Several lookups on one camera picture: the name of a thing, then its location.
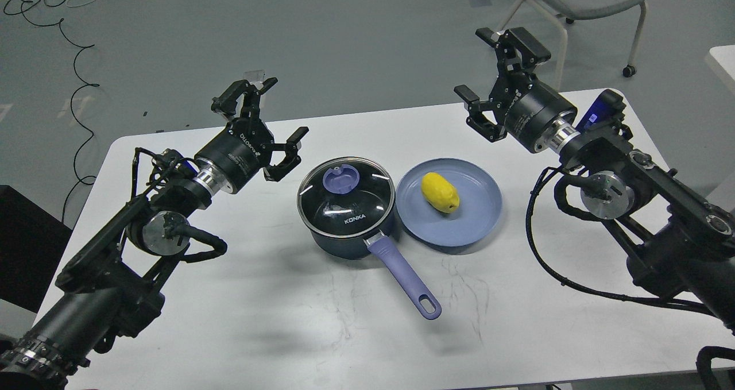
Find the glass lid purple knob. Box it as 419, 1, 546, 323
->
297, 157, 396, 240

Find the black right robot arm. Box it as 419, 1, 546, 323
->
454, 27, 734, 331

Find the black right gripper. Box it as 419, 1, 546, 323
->
454, 27, 578, 153

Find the blue round plate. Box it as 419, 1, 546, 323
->
396, 158, 503, 247

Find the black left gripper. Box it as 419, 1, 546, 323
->
195, 78, 310, 194

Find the black floor cable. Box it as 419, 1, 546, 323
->
0, 0, 118, 224

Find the white table corner right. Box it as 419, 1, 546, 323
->
705, 44, 735, 94

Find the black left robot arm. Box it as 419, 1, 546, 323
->
2, 78, 309, 389

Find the black box left edge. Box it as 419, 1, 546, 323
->
1, 185, 72, 312

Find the dark blue pot purple handle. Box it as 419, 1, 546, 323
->
297, 157, 443, 321

